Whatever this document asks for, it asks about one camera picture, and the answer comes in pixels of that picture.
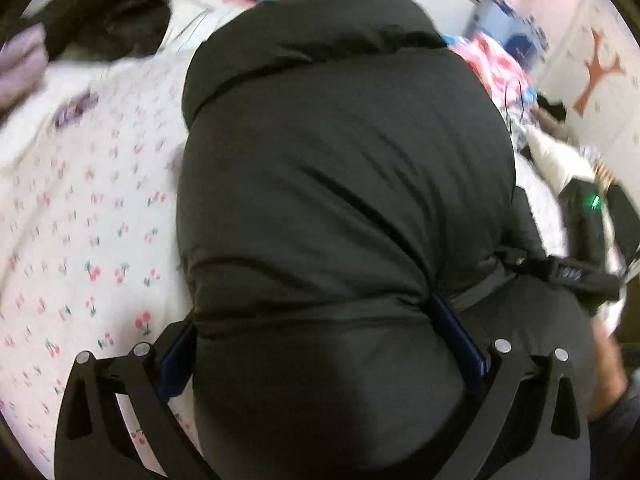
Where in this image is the cherry print bed sheet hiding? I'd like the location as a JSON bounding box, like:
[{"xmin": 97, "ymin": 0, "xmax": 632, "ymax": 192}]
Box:
[{"xmin": 0, "ymin": 52, "xmax": 576, "ymax": 480}]

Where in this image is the pink patterned cloth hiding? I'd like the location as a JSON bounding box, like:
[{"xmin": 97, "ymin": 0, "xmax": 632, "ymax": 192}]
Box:
[{"xmin": 450, "ymin": 32, "xmax": 531, "ymax": 111}]

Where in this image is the black cable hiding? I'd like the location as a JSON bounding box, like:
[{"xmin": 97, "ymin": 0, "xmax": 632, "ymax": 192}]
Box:
[{"xmin": 502, "ymin": 77, "xmax": 526, "ymax": 133}]

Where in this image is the person's right hand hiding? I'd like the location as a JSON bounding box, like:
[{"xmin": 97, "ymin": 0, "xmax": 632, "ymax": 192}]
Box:
[{"xmin": 587, "ymin": 320, "xmax": 633, "ymax": 423}]

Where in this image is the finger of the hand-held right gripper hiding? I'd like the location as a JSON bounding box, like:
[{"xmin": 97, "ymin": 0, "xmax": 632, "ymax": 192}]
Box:
[{"xmin": 492, "ymin": 247, "xmax": 623, "ymax": 306}]

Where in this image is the white garment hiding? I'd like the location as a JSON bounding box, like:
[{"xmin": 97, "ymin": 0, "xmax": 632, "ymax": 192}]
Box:
[{"xmin": 0, "ymin": 55, "xmax": 126, "ymax": 181}]

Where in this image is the cream cloth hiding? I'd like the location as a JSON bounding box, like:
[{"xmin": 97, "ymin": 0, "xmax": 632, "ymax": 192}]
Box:
[{"xmin": 520, "ymin": 125, "xmax": 596, "ymax": 196}]

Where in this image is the pink star print curtain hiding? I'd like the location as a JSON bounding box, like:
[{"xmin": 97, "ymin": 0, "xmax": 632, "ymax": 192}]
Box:
[{"xmin": 492, "ymin": 0, "xmax": 640, "ymax": 126}]

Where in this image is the purple cloth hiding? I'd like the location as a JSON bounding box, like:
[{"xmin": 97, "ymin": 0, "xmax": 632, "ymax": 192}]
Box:
[{"xmin": 0, "ymin": 25, "xmax": 51, "ymax": 116}]

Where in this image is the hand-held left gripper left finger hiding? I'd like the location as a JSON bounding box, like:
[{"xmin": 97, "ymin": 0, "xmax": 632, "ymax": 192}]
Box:
[{"xmin": 54, "ymin": 317, "xmax": 223, "ymax": 480}]

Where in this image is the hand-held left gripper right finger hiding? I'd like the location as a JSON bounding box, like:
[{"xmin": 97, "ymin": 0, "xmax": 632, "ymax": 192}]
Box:
[{"xmin": 431, "ymin": 294, "xmax": 592, "ymax": 480}]

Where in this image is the person's right forearm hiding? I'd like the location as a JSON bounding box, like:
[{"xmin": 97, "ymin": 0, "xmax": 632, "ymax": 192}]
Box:
[{"xmin": 587, "ymin": 370, "xmax": 640, "ymax": 480}]

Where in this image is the white striped quilt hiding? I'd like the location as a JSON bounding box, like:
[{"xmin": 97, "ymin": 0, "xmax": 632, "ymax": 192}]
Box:
[{"xmin": 160, "ymin": 0, "xmax": 261, "ymax": 56}]

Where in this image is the black fur-trimmed garment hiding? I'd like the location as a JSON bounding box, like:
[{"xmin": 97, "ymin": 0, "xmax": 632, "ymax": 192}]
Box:
[{"xmin": 0, "ymin": 0, "xmax": 183, "ymax": 61}]

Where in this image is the black puffer jacket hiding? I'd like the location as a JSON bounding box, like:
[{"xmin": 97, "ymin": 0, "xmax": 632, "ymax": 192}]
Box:
[{"xmin": 175, "ymin": 0, "xmax": 601, "ymax": 480}]

